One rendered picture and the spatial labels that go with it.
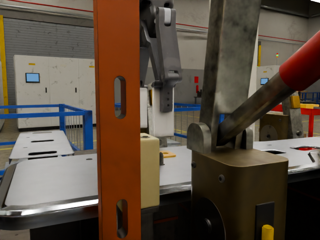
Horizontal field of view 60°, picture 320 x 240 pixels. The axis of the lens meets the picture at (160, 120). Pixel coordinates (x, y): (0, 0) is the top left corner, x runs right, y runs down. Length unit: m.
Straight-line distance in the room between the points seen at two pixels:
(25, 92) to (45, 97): 0.52
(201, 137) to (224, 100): 0.04
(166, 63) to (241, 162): 0.18
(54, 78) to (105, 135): 8.04
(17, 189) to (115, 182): 0.15
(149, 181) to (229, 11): 0.15
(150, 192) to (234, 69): 0.13
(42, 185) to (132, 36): 0.20
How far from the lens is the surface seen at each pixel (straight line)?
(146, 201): 0.24
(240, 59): 0.25
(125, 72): 0.20
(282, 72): 0.19
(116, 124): 0.20
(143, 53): 0.46
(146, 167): 0.24
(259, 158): 0.24
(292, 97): 0.73
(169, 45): 0.37
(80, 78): 8.38
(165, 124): 0.38
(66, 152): 0.50
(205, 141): 0.24
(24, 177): 0.38
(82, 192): 0.31
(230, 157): 0.23
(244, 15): 0.25
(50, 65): 8.24
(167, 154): 0.45
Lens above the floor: 1.11
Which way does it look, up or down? 6 degrees down
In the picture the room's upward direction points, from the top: straight up
